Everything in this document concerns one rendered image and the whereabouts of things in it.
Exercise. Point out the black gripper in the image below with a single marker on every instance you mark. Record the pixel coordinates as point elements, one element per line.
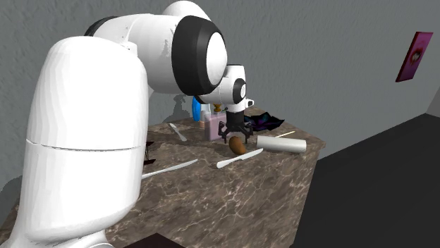
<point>236,120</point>

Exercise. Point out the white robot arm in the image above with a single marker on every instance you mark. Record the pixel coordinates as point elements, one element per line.
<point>86,144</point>

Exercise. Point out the brown potato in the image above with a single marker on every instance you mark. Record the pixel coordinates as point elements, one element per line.
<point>237,145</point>

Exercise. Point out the pink soap dispenser bottle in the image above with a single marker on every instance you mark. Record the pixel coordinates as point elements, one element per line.
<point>214,127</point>

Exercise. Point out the white knife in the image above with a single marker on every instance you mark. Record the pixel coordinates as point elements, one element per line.
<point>237,158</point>
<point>172,168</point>

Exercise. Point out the dark purple cloth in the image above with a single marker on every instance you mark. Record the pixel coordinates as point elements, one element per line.
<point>264,121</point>

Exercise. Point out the pale translucent bottle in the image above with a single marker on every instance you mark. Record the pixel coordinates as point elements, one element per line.
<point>204,116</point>

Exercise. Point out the blue bottle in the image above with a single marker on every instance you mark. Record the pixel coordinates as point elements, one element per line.
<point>196,110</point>

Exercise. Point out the white cylinder roll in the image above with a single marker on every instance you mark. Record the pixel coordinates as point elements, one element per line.
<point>282,144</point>

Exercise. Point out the thin wooden stick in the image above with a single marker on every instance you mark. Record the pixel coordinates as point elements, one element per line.
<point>286,134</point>

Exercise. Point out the white fork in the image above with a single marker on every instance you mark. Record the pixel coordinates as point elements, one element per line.
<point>178,132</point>

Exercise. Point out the magenta wall picture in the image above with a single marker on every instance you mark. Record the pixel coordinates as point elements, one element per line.
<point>414,56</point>

